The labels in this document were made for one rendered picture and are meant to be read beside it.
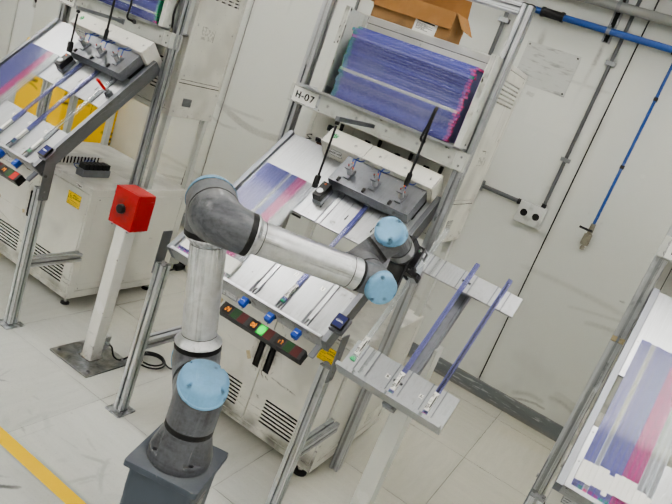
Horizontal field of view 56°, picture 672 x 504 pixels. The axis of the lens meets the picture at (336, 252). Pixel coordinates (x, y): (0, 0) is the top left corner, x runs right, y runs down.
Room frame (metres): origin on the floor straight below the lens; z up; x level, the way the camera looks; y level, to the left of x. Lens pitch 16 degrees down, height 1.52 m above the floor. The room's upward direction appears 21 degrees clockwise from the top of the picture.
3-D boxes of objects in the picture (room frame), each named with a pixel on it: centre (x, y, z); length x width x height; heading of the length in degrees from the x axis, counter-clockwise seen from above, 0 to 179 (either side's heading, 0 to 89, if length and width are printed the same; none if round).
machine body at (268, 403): (2.55, -0.02, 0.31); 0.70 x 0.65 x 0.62; 65
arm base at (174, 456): (1.29, 0.18, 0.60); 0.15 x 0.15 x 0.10
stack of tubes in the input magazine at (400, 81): (2.41, -0.02, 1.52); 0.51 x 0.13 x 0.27; 65
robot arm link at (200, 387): (1.29, 0.18, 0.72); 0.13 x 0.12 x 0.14; 21
